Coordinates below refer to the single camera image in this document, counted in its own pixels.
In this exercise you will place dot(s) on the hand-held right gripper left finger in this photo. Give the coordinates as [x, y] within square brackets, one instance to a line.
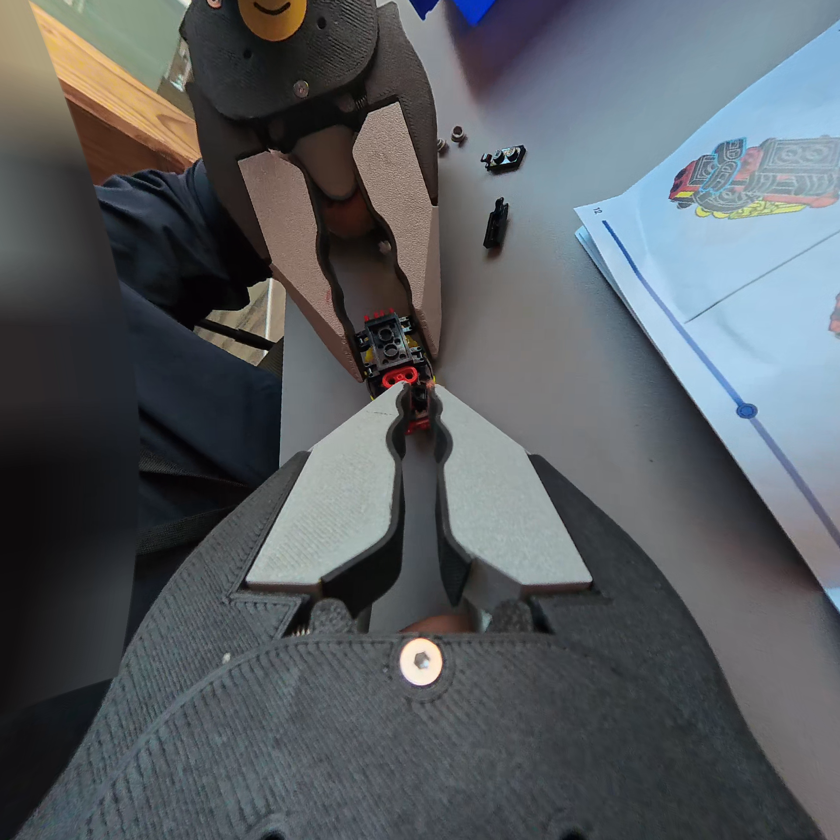
[328, 512]

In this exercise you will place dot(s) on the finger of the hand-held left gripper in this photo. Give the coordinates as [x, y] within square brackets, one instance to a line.
[407, 197]
[295, 249]

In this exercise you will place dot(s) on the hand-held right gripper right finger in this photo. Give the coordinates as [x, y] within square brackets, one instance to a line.
[512, 505]

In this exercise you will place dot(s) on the black red yellow lego model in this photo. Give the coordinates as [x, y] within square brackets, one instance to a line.
[390, 341]

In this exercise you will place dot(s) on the person's left forearm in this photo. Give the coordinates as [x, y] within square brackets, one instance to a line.
[170, 243]

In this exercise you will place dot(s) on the black lego clip piece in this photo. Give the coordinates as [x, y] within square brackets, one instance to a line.
[496, 223]

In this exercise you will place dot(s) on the black studded lego plate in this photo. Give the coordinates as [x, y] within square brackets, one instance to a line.
[504, 157]

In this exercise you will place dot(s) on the lego instruction booklet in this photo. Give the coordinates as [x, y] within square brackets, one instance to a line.
[754, 295]

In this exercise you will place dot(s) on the person's left hand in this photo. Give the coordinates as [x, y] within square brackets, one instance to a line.
[348, 220]

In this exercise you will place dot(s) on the person's dark trousers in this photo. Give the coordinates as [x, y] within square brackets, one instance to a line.
[197, 420]

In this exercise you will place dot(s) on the wooden ledge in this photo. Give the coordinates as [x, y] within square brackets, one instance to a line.
[118, 118]

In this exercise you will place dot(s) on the blue board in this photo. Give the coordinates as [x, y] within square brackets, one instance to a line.
[476, 10]

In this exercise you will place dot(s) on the black chair frame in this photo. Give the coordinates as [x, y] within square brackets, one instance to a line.
[229, 331]

